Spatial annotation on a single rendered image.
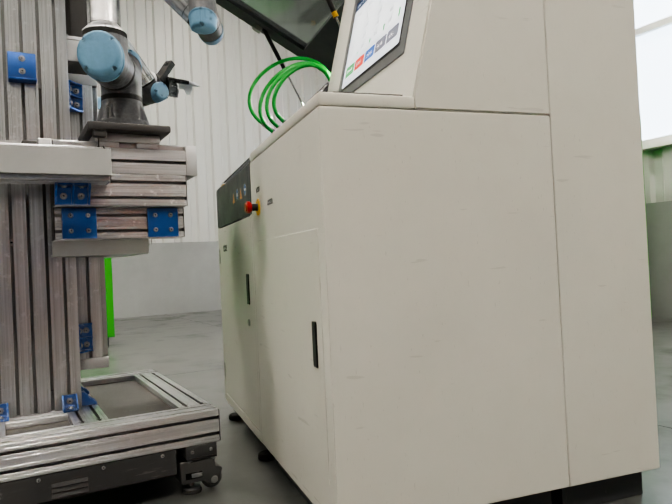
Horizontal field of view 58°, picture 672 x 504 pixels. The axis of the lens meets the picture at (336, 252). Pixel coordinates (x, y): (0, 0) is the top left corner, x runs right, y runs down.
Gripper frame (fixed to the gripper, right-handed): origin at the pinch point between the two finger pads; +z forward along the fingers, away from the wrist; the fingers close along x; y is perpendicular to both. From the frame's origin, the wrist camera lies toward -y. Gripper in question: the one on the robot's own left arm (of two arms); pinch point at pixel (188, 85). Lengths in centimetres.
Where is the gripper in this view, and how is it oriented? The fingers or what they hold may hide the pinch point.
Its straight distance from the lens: 292.8
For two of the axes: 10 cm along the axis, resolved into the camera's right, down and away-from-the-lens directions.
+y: -0.6, 10.0, 0.6
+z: 5.7, -0.1, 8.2
